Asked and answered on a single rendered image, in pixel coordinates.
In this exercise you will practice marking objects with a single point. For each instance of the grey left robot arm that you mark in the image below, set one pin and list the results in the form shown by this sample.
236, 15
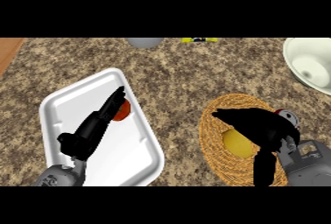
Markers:
59, 175

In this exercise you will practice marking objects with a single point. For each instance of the round woven wicker placemat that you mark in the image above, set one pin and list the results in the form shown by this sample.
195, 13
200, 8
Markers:
214, 145

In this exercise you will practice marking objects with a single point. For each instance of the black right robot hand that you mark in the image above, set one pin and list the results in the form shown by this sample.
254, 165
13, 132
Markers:
263, 128

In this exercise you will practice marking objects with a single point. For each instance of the yellow lemon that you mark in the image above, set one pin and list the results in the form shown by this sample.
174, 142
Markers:
236, 144

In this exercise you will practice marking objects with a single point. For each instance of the yellow and blue object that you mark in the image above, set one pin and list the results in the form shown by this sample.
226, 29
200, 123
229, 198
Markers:
198, 40

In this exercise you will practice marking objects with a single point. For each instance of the brown wooden surface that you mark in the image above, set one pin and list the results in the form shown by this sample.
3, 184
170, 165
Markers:
7, 51

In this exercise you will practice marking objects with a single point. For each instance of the orange round fruit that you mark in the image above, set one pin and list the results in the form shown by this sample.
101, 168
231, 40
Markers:
123, 112

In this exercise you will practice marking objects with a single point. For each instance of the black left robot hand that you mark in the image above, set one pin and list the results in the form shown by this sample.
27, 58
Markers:
92, 131

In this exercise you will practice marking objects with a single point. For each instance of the white rectangular tray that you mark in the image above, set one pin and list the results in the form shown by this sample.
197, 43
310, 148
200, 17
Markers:
124, 151

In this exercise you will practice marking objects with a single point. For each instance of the grey rounded object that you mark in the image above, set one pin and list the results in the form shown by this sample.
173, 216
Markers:
145, 42

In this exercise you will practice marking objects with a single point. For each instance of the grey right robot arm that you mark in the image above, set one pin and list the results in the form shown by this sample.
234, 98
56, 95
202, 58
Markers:
303, 163

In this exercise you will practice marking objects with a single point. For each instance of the can with red rim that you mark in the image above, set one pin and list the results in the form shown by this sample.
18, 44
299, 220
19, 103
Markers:
291, 117

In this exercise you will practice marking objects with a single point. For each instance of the pale green bowl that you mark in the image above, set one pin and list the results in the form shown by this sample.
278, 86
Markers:
312, 65

